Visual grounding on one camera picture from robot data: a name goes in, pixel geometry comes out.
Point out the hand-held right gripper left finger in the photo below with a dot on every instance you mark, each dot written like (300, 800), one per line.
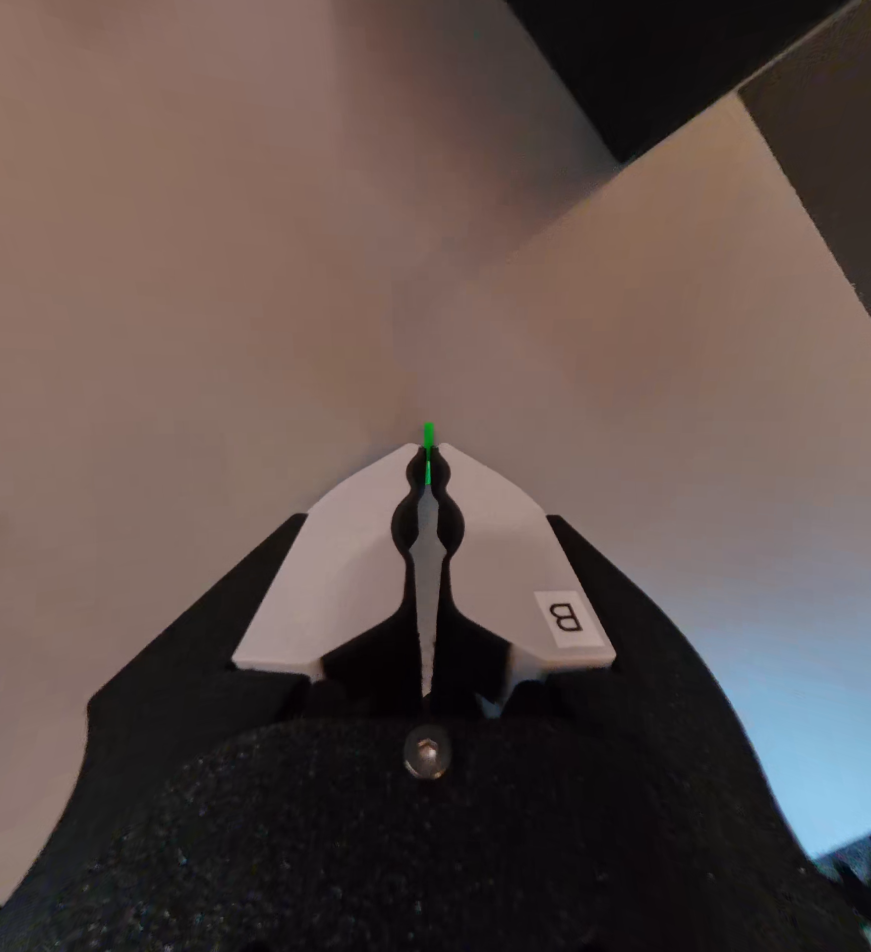
(331, 580)

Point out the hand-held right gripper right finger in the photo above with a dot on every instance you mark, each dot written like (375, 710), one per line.
(509, 573)

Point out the thin green lego rod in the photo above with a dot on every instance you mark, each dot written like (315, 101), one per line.
(428, 439)

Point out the black printed lego box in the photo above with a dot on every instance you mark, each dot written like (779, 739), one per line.
(599, 59)

